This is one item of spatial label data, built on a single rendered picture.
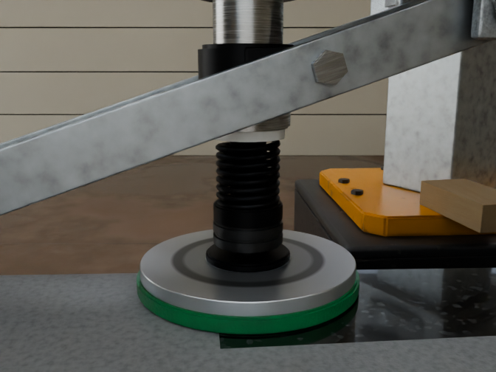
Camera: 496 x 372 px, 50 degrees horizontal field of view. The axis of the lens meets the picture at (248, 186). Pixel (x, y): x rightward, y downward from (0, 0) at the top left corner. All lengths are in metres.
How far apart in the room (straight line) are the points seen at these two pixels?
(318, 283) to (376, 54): 0.20
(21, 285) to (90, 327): 0.13
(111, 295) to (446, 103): 0.85
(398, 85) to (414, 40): 0.78
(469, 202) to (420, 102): 0.31
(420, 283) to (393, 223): 0.48
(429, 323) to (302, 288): 0.11
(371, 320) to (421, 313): 0.05
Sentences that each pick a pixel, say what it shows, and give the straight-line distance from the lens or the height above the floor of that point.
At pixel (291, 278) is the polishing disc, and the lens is 0.49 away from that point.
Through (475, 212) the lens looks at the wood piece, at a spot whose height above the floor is 0.81.
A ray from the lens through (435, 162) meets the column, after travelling 1.21.
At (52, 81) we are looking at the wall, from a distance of 6.80.
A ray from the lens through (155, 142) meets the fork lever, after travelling 0.44.
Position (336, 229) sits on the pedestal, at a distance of 1.07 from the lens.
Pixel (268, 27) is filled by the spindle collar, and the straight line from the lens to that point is 0.48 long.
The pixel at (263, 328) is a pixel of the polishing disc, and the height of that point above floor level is 0.85.
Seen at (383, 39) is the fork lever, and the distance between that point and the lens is 0.47.
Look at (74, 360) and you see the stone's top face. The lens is 0.44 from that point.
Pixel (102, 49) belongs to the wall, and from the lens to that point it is 6.62.
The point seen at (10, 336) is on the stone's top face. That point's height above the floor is 0.84.
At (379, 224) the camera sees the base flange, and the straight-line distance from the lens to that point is 1.04.
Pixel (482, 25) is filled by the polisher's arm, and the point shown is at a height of 1.09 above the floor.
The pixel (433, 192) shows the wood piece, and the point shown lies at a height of 0.82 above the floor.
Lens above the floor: 1.05
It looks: 13 degrees down
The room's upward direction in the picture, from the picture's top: straight up
